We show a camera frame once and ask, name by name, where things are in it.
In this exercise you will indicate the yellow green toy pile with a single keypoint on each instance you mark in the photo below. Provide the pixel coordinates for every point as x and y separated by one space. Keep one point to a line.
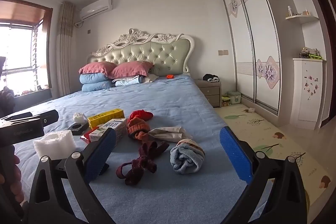
225 101

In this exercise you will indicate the red snack wrapper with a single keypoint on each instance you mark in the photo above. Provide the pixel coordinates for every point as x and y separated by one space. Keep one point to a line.
86 137

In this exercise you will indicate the dark brown door frame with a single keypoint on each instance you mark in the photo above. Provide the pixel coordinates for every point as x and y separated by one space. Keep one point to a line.
325 29

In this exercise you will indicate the black square holder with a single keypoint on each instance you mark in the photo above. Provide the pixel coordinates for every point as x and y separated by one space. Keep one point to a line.
78 130

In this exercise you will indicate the dark clothes pile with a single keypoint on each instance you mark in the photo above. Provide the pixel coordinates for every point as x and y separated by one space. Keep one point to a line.
210 77

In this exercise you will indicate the grey nightstand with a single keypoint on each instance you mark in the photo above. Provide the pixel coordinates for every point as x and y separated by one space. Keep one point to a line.
210 94

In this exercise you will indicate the blue striped cloth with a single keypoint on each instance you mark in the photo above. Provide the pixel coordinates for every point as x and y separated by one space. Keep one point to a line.
183 158

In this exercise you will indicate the window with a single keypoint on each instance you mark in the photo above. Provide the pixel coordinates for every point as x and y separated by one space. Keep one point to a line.
21 56

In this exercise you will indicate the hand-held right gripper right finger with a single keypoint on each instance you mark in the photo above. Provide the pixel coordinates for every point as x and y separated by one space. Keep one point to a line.
236 153

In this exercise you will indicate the dark red sock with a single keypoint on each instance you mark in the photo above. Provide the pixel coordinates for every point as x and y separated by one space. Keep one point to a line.
144 161

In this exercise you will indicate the white tissue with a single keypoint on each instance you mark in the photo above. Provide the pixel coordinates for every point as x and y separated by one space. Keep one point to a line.
79 117

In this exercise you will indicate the white cabinet with stickers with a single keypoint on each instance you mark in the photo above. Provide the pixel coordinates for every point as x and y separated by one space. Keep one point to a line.
308 92

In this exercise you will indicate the small white bottle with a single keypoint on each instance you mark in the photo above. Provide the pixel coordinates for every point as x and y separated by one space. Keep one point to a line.
289 11

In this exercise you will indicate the small beige box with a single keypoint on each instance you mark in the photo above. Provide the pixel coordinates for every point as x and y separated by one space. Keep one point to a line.
306 13

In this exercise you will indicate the pile of toys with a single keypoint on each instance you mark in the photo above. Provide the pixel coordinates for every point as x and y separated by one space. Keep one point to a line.
311 53

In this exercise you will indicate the small orange object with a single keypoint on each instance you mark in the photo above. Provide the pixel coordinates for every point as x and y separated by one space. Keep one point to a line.
170 76

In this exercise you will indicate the beige curtain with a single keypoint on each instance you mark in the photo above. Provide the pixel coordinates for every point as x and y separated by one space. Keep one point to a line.
64 50

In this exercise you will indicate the dark cloth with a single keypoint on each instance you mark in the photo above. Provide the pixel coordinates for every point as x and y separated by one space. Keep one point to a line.
6 102

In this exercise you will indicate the wall switch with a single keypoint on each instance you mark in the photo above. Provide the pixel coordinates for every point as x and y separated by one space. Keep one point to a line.
222 52

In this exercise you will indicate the tufted green headboard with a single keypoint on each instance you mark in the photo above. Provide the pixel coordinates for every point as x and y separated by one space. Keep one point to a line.
157 56

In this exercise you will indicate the white sliding door wardrobe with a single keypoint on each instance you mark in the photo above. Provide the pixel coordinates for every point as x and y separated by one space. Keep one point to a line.
249 29

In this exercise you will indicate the yellow cardboard box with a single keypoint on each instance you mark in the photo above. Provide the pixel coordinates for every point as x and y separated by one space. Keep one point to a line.
105 117

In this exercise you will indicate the green storage box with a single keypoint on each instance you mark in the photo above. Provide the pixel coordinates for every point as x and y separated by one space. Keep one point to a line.
234 97

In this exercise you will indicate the folded blue quilt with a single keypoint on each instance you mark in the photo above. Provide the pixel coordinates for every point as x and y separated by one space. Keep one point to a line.
94 78
97 87

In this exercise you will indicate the folded light patterned blanket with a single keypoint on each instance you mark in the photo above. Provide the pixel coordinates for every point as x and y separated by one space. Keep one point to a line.
128 81

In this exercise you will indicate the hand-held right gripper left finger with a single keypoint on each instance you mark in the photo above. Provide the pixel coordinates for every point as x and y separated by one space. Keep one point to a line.
101 153

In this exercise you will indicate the patterned play mat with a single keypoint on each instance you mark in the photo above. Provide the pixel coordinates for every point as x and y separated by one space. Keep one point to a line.
283 145

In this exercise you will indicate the white green milk carton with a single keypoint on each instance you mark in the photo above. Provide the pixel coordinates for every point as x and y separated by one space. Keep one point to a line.
119 126

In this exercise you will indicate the bed with blue sheet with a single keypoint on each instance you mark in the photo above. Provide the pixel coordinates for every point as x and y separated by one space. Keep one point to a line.
147 98

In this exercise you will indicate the white corner shelf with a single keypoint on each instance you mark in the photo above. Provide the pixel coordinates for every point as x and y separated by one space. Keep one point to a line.
302 18

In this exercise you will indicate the small white object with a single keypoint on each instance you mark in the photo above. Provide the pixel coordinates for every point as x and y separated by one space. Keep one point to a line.
252 110

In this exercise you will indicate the white air conditioner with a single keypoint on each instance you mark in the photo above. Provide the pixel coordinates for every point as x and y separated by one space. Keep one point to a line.
95 8

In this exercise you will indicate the beige cloth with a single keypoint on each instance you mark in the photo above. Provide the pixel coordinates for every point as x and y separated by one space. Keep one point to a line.
168 133

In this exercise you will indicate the white cloth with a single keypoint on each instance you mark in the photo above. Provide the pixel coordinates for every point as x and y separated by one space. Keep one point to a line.
151 78

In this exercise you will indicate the person's left hand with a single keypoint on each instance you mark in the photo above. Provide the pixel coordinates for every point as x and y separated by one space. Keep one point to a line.
17 187

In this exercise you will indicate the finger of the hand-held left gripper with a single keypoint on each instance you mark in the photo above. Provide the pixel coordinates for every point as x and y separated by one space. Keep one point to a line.
48 117
23 132

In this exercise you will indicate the brown roller blind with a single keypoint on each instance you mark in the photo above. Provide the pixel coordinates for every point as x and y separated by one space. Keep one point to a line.
18 11

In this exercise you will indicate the pink pillow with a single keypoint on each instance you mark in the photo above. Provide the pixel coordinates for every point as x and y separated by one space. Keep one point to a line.
131 69
98 67

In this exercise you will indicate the white foam block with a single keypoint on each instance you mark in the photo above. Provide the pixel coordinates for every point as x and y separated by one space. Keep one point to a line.
55 144

